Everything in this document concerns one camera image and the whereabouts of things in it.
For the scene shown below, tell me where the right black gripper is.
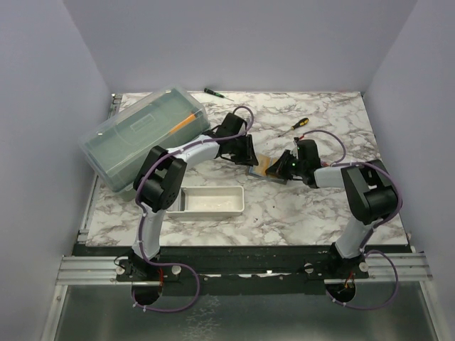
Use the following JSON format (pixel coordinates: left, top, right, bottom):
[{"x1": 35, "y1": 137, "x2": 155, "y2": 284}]
[{"x1": 266, "y1": 150, "x2": 306, "y2": 181}]

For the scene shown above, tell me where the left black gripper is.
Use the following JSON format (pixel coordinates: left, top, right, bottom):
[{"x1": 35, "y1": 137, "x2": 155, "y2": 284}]
[{"x1": 228, "y1": 134, "x2": 258, "y2": 167}]

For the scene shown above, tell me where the grey card holder wallet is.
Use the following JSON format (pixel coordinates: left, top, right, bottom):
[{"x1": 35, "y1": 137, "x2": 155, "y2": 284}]
[{"x1": 247, "y1": 153, "x2": 287, "y2": 185}]

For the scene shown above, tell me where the gold tan credit card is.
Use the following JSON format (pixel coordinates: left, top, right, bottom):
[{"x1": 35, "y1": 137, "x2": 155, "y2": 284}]
[{"x1": 252, "y1": 154, "x2": 276, "y2": 177}]

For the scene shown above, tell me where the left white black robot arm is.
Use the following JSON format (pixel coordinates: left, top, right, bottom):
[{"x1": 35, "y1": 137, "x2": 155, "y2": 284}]
[{"x1": 132, "y1": 112, "x2": 258, "y2": 281}]

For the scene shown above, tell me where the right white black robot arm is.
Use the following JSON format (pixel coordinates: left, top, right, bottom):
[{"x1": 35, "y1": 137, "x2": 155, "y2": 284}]
[{"x1": 265, "y1": 139, "x2": 402, "y2": 278}]

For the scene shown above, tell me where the grey cards stack in tray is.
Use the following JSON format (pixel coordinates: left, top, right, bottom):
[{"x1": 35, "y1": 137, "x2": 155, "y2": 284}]
[{"x1": 179, "y1": 190, "x2": 186, "y2": 211}]

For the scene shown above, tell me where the white rectangular tray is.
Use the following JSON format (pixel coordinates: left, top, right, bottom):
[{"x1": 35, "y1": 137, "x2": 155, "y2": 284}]
[{"x1": 166, "y1": 185, "x2": 245, "y2": 219}]

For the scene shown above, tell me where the orange pencil in toolbox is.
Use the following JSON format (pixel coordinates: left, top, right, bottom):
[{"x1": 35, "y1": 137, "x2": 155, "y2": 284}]
[{"x1": 169, "y1": 114, "x2": 196, "y2": 134}]

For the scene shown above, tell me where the small green black screwdriver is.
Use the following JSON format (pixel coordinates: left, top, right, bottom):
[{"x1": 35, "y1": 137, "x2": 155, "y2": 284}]
[{"x1": 203, "y1": 87, "x2": 233, "y2": 102}]

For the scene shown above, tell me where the translucent green plastic toolbox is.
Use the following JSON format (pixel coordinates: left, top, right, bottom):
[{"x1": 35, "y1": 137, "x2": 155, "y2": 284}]
[{"x1": 79, "y1": 87, "x2": 210, "y2": 194}]

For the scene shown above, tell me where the yellow black handle screwdriver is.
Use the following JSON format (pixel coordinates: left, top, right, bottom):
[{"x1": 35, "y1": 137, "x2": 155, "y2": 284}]
[{"x1": 279, "y1": 117, "x2": 309, "y2": 137}]

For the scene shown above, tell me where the black front mounting rail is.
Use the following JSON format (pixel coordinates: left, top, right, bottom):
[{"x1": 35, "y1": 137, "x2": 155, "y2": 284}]
[{"x1": 73, "y1": 244, "x2": 374, "y2": 296}]

